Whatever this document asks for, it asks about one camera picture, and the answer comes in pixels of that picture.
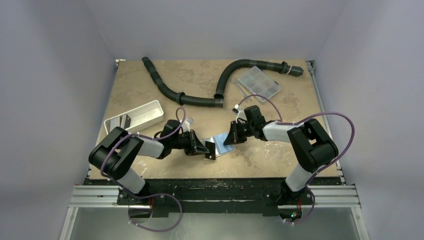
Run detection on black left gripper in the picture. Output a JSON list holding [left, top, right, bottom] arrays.
[[170, 129, 209, 156]]

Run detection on beige card holder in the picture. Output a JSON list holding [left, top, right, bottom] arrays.
[[200, 132, 236, 159]]

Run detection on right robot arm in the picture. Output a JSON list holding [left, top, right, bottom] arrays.
[[223, 105, 339, 204]]

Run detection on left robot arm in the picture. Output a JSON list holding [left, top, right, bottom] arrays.
[[88, 119, 216, 205]]

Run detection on silver cards in tray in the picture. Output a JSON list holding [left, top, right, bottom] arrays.
[[109, 114, 132, 130]]

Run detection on silver open-end wrench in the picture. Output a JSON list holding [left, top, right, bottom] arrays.
[[230, 78, 247, 98]]

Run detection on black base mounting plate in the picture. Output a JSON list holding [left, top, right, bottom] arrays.
[[83, 177, 342, 219]]

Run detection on clear plastic compartment box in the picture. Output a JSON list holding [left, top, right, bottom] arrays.
[[238, 66, 281, 103]]

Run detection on white plastic tray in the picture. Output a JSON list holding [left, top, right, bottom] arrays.
[[103, 100, 164, 134]]

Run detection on long dark corrugated hose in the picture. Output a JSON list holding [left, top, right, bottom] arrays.
[[141, 56, 224, 109]]

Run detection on curved dark corrugated hose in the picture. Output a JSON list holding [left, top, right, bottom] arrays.
[[213, 59, 304, 100]]

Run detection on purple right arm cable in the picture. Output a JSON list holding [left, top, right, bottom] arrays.
[[236, 94, 356, 225]]

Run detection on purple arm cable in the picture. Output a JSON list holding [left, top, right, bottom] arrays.
[[236, 94, 356, 225], [99, 106, 184, 233]]

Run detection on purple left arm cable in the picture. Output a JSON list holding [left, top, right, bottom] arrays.
[[99, 106, 184, 233]]

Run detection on aluminium frame rail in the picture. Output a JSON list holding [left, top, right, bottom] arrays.
[[59, 178, 370, 240]]

